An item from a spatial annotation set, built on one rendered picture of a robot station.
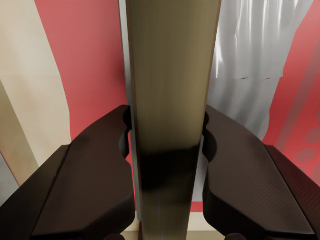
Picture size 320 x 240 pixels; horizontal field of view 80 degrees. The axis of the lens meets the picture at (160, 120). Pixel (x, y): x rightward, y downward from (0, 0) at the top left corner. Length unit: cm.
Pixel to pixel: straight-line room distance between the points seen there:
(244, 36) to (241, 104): 6
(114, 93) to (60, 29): 7
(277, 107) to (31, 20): 23
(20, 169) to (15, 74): 10
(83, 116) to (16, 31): 9
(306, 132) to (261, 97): 8
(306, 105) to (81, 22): 22
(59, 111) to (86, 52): 7
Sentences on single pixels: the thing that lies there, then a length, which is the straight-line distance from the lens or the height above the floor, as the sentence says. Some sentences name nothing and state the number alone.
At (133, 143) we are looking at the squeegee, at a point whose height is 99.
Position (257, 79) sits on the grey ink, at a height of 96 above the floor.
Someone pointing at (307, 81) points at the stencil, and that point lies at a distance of 23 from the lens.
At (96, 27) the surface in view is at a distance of 18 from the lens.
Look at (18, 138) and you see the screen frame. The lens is 25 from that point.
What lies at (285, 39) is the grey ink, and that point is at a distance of 20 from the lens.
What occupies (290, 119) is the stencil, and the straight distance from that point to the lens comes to 24.
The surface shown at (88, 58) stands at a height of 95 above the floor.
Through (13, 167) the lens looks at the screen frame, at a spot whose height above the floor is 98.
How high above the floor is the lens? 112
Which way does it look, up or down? 59 degrees down
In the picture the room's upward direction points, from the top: 179 degrees clockwise
